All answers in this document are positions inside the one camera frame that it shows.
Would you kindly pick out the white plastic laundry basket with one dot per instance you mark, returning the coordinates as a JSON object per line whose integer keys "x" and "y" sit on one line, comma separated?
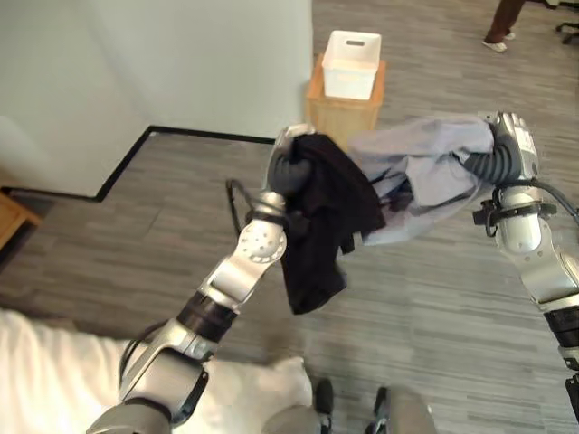
{"x": 352, "y": 63}

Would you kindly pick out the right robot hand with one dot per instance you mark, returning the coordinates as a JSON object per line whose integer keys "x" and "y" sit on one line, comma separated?
{"x": 506, "y": 156}

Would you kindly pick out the person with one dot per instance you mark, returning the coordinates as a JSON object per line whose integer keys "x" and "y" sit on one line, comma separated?
{"x": 501, "y": 27}

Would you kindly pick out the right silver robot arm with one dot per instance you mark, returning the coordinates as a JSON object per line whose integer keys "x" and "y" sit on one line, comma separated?
{"x": 534, "y": 253}

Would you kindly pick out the black office chair base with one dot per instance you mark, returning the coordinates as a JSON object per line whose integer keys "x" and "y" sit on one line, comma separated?
{"x": 569, "y": 25}

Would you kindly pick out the wooden bedside table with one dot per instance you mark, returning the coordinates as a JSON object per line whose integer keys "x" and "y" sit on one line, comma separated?
{"x": 13, "y": 217}

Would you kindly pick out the white bed sheet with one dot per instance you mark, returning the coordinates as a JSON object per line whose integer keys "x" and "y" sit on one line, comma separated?
{"x": 54, "y": 375}

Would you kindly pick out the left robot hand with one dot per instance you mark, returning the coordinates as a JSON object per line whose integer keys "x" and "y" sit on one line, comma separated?
{"x": 286, "y": 169}

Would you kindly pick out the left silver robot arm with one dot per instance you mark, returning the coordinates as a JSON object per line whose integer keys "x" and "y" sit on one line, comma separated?
{"x": 212, "y": 316}

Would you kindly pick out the wooden crate stand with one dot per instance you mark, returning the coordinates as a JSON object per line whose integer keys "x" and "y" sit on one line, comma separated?
{"x": 344, "y": 106}

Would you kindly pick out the light blue garment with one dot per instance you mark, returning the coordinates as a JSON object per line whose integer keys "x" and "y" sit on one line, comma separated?
{"x": 420, "y": 181}

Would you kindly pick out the black garment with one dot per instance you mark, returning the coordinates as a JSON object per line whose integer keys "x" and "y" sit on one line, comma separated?
{"x": 328, "y": 221}

